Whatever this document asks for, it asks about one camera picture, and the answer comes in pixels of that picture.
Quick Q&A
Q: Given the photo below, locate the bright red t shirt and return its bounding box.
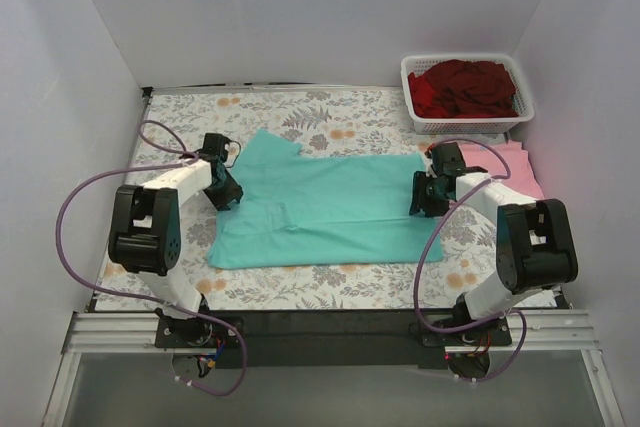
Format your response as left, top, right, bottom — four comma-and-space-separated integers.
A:
408, 73, 441, 118

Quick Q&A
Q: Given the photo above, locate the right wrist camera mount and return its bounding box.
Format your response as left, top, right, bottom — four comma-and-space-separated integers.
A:
426, 142, 487, 178

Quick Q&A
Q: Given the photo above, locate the teal t shirt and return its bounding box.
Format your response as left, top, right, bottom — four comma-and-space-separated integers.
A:
207, 130, 443, 270

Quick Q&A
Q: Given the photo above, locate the floral table cloth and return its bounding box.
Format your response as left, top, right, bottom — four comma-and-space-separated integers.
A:
94, 87, 559, 312

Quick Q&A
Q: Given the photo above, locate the aluminium front rail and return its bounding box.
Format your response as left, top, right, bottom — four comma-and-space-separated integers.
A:
63, 309, 600, 353

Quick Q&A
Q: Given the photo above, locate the folded pink t shirt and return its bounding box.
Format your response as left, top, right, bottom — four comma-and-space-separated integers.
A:
460, 141, 544, 199

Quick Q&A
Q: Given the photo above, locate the dark red t shirt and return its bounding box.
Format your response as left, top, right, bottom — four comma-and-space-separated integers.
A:
424, 60, 518, 119

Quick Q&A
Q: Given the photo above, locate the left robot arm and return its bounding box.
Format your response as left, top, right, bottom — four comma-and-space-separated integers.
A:
108, 160, 243, 347

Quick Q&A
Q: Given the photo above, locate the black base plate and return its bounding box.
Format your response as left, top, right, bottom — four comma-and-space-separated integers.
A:
154, 309, 514, 371

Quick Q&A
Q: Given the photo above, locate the white plastic laundry basket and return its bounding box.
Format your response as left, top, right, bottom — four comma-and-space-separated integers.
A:
400, 52, 535, 135

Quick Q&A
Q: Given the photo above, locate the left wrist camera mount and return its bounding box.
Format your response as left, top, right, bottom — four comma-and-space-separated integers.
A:
196, 133, 242, 168

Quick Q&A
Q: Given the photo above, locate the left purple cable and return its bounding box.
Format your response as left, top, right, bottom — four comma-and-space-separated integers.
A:
54, 119, 250, 397

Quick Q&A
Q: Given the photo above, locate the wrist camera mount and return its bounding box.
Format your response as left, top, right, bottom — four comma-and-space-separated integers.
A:
196, 133, 242, 168
426, 142, 487, 178

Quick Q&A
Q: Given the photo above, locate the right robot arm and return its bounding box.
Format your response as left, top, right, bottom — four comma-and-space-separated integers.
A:
409, 171, 578, 345

